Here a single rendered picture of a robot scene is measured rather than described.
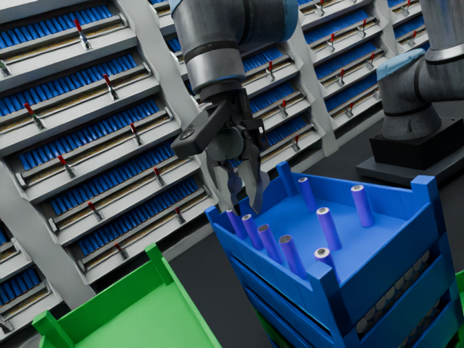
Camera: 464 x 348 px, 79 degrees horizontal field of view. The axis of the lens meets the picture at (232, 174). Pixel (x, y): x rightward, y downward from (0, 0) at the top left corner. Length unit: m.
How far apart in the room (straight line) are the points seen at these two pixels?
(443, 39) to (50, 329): 1.09
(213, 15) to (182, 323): 0.44
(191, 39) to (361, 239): 0.38
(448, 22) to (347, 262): 0.75
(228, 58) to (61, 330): 0.49
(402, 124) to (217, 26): 0.85
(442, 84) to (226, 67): 0.76
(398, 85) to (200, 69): 0.81
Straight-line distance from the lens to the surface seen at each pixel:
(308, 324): 0.41
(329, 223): 0.41
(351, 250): 0.43
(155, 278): 0.54
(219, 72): 0.44
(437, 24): 1.01
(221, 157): 0.45
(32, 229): 1.21
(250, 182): 0.44
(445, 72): 1.04
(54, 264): 1.25
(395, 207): 0.47
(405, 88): 1.12
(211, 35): 0.46
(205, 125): 0.39
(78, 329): 0.56
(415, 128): 1.17
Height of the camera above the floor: 0.59
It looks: 17 degrees down
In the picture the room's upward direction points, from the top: 24 degrees counter-clockwise
